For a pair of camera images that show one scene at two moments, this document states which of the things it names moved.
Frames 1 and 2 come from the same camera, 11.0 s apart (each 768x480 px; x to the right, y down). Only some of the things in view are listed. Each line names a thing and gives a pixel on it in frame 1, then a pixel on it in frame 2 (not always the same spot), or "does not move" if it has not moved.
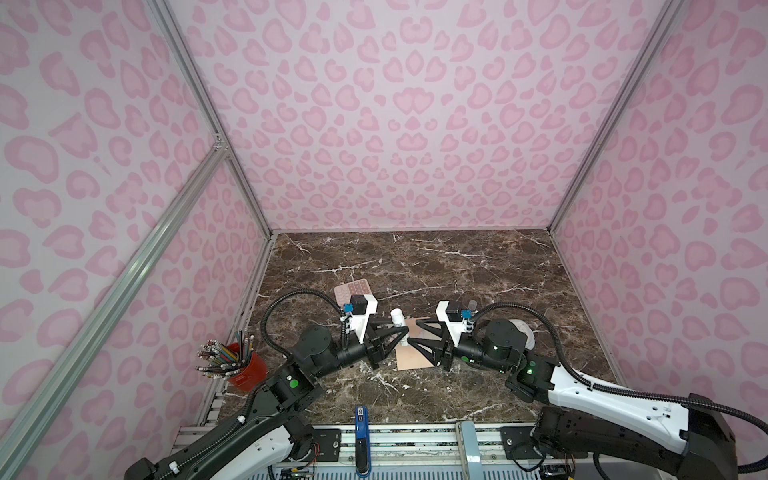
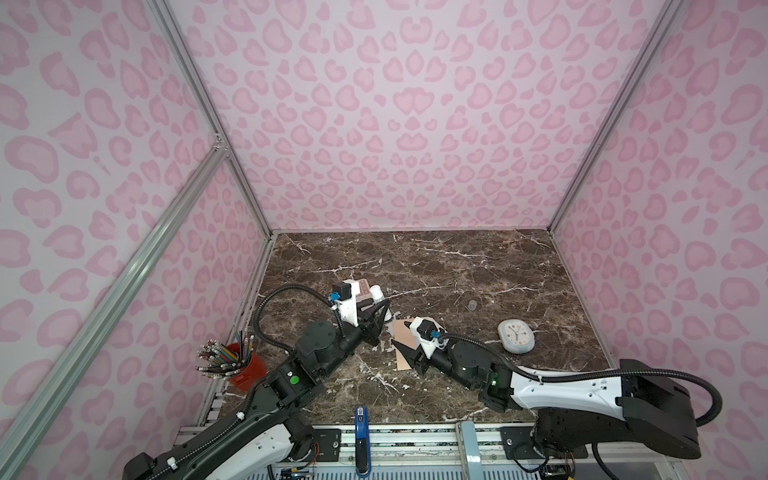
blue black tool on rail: [362, 443] does not move
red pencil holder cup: [252, 375] does not move
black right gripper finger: [438, 348] → [412, 356]
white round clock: [524, 327] does not move
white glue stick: [399, 320] → [378, 296]
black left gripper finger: [391, 336] → [378, 311]
